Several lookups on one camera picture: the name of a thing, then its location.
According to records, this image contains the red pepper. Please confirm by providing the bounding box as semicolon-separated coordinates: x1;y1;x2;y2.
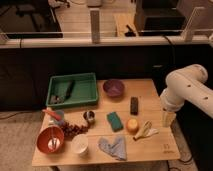
42;109;62;121

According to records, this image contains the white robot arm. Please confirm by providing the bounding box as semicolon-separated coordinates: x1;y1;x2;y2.
160;64;213;127

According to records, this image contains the purple bowl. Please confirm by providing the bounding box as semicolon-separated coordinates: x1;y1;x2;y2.
103;79;125;97

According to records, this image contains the white spoon in bowl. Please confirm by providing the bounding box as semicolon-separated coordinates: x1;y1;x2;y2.
48;127;60;150

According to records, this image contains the red bowl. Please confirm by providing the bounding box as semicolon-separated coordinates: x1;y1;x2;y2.
36;126;64;154

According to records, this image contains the orange fruit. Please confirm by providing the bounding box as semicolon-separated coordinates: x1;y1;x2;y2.
126;119;139;133

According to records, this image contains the black rectangular block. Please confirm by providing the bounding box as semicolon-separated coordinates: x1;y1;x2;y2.
130;97;138;115

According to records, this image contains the green sponge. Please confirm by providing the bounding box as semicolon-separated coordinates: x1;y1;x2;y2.
107;112;123;132

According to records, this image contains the small metal cup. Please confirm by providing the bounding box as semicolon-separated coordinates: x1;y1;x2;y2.
83;111;95;124

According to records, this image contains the white cup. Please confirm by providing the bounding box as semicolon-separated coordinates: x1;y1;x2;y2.
71;134;88;156

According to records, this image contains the bunch of dark grapes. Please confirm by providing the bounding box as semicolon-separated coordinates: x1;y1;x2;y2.
60;122;88;137

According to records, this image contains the green plastic tray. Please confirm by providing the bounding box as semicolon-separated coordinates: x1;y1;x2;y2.
46;73;99;109

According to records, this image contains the blue cup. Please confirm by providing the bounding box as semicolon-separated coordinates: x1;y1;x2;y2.
49;110;64;126

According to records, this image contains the dark tool in tray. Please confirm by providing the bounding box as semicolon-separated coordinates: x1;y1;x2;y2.
50;80;75;104

